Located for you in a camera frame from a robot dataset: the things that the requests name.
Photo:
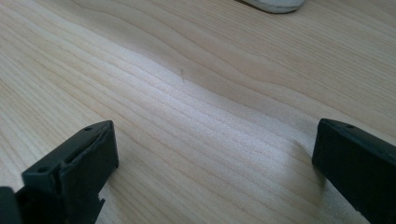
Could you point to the white round dish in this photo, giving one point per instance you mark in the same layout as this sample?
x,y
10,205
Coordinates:
x,y
275,4

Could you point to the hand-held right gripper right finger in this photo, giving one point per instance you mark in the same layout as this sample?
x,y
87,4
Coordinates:
x,y
358,165

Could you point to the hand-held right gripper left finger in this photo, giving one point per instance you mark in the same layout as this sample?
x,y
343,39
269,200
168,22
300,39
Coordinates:
x,y
77,165

